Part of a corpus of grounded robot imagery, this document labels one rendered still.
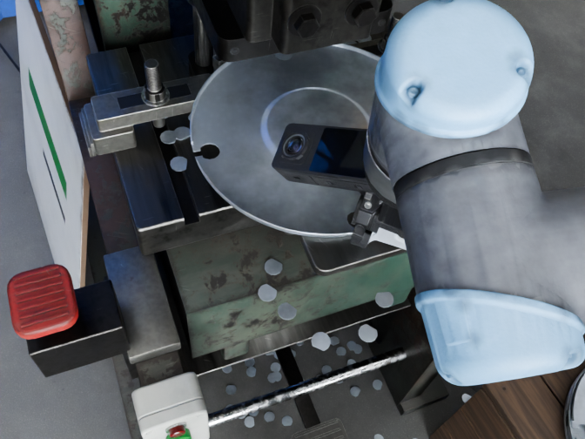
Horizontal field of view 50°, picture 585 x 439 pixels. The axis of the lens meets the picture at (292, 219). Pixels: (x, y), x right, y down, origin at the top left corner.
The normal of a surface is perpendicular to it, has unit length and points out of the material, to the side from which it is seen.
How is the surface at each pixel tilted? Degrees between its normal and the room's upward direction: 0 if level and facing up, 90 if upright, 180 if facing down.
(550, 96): 0
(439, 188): 46
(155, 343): 0
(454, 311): 57
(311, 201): 0
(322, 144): 35
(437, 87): 18
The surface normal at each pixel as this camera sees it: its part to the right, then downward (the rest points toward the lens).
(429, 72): -0.03, -0.26
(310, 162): -0.49, -0.38
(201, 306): 0.09, -0.54
